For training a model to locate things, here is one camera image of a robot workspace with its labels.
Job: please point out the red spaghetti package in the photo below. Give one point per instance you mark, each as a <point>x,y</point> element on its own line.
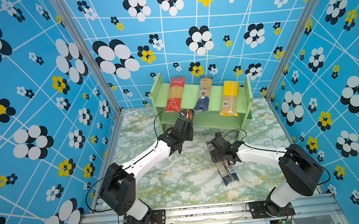
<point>175,94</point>

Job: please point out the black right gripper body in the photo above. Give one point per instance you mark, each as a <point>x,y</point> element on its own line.
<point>218,156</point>

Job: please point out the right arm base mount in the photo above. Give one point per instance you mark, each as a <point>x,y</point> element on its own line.
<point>267,209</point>

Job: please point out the aluminium corner post left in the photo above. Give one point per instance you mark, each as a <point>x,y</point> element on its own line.
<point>74,32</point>

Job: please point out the blue yellow spaghetti package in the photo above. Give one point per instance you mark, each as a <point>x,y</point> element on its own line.
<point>202,104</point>

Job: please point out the green wooden shelf unit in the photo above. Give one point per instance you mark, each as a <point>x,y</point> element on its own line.
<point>210,119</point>

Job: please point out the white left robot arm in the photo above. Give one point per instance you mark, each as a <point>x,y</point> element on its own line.
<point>118,188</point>

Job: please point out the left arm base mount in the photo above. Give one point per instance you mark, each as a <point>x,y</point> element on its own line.
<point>151,217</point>

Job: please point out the aluminium corner post right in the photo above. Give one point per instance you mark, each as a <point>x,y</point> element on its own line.
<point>305,16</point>

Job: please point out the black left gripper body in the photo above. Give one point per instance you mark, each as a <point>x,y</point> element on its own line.
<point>189,135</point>

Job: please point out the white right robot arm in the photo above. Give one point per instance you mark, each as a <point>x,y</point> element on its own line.
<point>302,173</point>

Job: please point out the aluminium corner post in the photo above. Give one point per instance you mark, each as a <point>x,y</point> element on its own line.
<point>74,32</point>
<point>305,16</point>

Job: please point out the dark blue spaghetti package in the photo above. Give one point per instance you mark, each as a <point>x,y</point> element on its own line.
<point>187,113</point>

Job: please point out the clear blue spaghetti package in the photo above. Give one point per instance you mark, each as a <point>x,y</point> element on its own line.
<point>226,171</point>

